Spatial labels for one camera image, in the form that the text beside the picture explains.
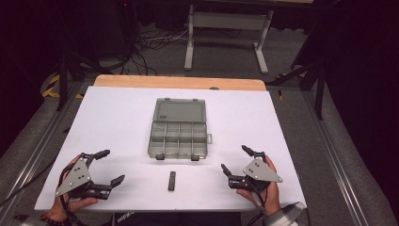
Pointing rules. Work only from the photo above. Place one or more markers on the clear plastic compartment box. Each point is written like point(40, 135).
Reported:
point(178, 128)

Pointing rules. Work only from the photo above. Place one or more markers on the black tripod stand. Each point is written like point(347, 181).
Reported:
point(64, 78)

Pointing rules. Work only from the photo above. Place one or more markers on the aluminium floor rail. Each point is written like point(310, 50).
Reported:
point(332, 157)
point(34, 157)

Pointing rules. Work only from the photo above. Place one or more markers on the white table cover sheet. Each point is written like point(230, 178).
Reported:
point(125, 119)

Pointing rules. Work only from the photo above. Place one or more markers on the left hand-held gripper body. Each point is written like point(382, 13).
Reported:
point(75, 175)

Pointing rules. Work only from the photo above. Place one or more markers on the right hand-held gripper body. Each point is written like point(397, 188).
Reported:
point(262, 173)

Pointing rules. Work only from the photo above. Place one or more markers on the wooden table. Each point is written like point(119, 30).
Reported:
point(175, 82)

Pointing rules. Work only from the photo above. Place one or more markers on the person's black shirt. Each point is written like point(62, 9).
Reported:
point(175, 219)

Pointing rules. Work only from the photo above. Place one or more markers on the dark cabinet with red light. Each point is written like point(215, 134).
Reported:
point(127, 22)

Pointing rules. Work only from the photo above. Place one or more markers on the person's left hand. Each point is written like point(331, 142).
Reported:
point(76, 204)

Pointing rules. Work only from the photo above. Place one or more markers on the small black bar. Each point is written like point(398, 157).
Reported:
point(172, 181)

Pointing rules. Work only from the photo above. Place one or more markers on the person's right hand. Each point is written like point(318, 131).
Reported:
point(263, 199)

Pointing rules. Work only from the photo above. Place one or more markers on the yellow black hazard tape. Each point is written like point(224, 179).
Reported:
point(51, 88)

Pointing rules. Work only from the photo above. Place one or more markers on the black metal stand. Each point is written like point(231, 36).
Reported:
point(313, 78)

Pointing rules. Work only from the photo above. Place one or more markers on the grey metal stand frame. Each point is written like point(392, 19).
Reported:
point(230, 22)

